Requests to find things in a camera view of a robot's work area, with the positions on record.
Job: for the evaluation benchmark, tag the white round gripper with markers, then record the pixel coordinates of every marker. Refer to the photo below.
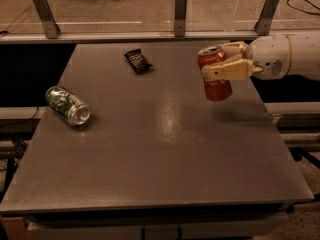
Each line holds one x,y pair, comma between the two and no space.
270,58

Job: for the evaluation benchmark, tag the red Coca-Cola can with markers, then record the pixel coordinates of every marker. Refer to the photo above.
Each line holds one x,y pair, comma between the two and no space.
216,88

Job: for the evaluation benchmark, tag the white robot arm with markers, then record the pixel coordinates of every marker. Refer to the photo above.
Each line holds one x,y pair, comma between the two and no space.
304,55

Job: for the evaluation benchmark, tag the green soda can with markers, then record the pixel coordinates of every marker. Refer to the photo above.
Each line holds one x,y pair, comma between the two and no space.
71,108

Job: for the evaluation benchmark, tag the black snack bag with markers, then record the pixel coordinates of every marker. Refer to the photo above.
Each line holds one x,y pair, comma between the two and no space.
137,61

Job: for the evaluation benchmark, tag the right metal bracket post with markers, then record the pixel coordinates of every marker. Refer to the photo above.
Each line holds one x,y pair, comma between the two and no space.
263,25

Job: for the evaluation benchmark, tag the metal bracket post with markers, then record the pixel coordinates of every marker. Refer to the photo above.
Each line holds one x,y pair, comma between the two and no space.
180,17
263,25
50,27

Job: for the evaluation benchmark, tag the middle metal bracket post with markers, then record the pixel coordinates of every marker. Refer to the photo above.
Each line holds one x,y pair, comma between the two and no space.
180,17

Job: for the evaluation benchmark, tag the left metal bracket post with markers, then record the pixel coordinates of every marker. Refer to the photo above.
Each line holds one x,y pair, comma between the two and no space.
50,27

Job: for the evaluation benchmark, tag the metal rail bar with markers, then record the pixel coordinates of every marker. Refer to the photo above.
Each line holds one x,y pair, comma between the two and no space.
126,37

